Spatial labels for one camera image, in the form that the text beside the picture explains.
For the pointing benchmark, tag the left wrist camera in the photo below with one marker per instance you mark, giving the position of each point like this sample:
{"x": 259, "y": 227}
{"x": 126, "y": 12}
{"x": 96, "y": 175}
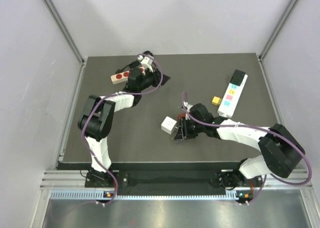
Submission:
{"x": 146, "y": 61}

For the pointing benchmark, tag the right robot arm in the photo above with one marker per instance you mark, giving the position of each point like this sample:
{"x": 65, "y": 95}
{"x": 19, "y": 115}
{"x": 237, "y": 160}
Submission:
{"x": 280, "y": 152}

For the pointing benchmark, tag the white cube socket adapter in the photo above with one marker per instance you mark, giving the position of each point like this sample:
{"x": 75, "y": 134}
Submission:
{"x": 168, "y": 125}

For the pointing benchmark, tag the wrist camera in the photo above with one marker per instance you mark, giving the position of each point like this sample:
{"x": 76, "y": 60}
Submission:
{"x": 146, "y": 61}
{"x": 186, "y": 106}

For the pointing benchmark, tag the yellow cube block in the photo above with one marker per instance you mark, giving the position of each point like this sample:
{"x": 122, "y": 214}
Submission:
{"x": 216, "y": 101}

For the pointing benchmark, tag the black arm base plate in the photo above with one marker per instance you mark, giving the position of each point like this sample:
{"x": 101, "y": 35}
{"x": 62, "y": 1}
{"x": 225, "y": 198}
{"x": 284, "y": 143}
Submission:
{"x": 213, "y": 178}

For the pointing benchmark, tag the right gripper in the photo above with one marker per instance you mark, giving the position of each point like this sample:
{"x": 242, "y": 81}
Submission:
{"x": 189, "y": 134}

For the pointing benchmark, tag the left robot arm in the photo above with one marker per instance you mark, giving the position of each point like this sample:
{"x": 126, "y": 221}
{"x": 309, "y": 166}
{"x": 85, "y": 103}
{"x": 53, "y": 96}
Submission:
{"x": 97, "y": 117}

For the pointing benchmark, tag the slotted grey cable duct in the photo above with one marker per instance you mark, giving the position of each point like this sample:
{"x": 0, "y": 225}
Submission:
{"x": 105, "y": 196}

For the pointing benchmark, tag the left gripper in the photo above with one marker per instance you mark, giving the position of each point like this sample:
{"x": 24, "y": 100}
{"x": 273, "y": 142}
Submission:
{"x": 156, "y": 75}

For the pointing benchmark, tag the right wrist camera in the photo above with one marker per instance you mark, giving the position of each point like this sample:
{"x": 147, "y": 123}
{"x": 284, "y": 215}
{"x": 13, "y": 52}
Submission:
{"x": 186, "y": 106}

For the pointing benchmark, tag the white power strip coloured sockets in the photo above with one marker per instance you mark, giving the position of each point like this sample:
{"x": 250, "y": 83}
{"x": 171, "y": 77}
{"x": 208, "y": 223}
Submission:
{"x": 231, "y": 98}

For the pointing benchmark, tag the black adapter on white strip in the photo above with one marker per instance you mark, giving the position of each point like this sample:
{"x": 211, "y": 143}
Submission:
{"x": 237, "y": 77}

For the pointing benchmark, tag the beige power strip red sockets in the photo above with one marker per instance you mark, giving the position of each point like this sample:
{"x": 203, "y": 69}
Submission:
{"x": 124, "y": 76}

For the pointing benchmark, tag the red patterned plug adapter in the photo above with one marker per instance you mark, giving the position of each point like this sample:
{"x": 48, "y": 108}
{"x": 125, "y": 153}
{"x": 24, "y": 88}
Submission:
{"x": 181, "y": 115}

